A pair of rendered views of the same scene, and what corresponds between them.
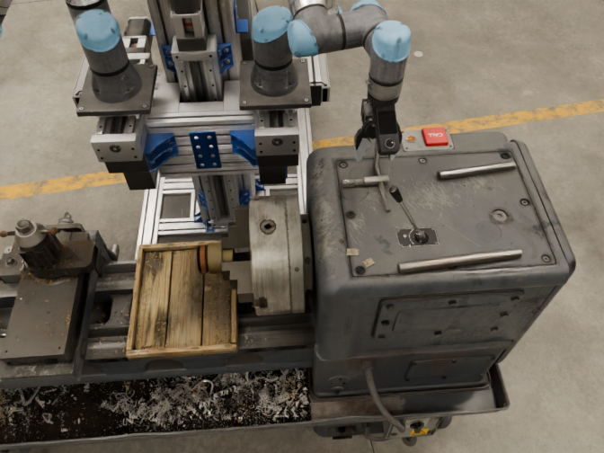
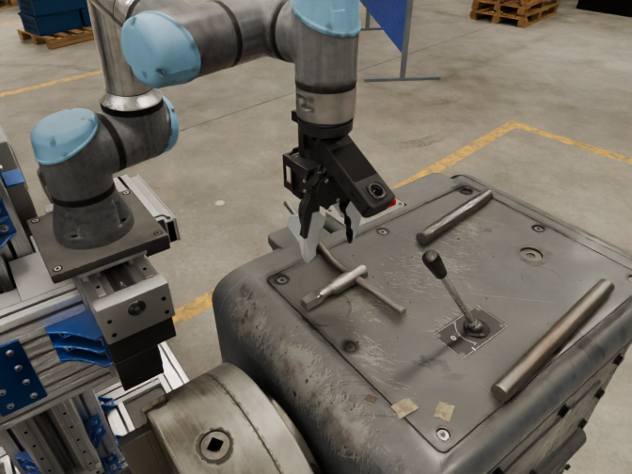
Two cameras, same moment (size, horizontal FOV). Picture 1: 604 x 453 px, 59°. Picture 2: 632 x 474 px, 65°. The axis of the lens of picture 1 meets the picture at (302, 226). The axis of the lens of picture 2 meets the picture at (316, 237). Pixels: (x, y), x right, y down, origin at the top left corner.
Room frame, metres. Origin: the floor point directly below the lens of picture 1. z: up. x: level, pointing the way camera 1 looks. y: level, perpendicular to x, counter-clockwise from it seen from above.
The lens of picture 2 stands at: (0.44, 0.15, 1.75)
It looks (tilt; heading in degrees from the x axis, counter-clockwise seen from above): 37 degrees down; 327
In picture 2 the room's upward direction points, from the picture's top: straight up
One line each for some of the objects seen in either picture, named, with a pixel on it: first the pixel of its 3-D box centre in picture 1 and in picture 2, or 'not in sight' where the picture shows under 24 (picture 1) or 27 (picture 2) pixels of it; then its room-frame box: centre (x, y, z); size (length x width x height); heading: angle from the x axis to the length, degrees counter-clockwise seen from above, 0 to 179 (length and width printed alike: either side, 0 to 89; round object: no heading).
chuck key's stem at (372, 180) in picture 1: (365, 182); (335, 287); (0.87, -0.16, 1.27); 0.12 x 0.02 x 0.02; 97
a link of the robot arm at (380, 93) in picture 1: (383, 84); (323, 102); (0.93, -0.18, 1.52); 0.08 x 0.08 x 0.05
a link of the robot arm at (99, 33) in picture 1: (101, 39); not in sight; (1.36, 0.58, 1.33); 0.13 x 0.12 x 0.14; 24
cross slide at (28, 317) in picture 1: (49, 288); not in sight; (0.74, 0.71, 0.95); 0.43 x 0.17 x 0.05; 4
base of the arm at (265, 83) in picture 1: (273, 67); (88, 206); (1.38, 0.09, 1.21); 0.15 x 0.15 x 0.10
